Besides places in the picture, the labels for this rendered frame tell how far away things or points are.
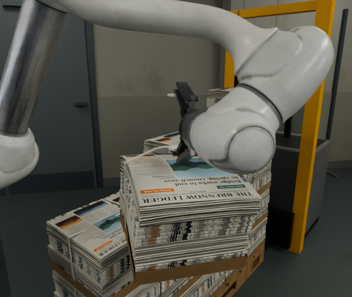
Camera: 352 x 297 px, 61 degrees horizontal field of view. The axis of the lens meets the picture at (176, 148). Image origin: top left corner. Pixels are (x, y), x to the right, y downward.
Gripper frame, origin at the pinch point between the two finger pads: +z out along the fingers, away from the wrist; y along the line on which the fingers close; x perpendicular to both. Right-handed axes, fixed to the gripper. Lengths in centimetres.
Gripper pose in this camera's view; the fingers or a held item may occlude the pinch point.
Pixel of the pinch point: (173, 120)
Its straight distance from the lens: 81.0
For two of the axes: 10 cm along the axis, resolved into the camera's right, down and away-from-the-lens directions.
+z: -2.8, -1.8, 9.4
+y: 0.0, 9.8, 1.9
